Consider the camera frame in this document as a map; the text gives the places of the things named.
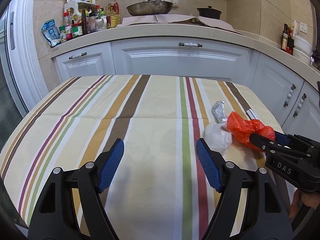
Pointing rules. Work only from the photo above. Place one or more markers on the steel wok pan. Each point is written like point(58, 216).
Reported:
point(150, 7)

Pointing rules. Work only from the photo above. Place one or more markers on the orange plastic bag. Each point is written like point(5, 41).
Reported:
point(242, 129)

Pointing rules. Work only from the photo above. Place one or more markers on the black pot with lid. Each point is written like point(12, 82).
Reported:
point(209, 12)

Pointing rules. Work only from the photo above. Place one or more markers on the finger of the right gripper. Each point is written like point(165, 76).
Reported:
point(267, 145)
point(281, 139)

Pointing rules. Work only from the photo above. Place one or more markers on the white spice rack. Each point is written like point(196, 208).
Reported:
point(74, 10)

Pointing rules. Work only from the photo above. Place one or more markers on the white stacked bowls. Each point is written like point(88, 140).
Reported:
point(302, 49)

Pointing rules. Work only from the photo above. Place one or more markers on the red packet by bottle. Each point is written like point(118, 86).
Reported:
point(290, 41)

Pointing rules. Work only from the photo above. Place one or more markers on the white plastic bag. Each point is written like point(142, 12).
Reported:
point(217, 137)

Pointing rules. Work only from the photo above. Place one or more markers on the dark sauce bottle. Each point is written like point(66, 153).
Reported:
point(284, 38)

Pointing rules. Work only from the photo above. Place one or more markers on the yellow cooking oil bottle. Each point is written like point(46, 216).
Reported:
point(113, 14)

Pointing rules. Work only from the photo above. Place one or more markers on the striped tablecloth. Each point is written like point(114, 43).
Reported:
point(159, 190)

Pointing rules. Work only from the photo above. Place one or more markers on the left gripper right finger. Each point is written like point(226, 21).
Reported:
point(265, 216)

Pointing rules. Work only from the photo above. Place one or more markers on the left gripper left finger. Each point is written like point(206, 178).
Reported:
point(54, 216)

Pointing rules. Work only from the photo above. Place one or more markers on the blue white snack bag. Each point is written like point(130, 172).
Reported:
point(51, 33)

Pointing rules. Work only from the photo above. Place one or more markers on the white wall socket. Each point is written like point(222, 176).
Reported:
point(303, 28)

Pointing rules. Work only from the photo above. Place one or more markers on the silver foil wrapper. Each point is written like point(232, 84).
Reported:
point(218, 111)

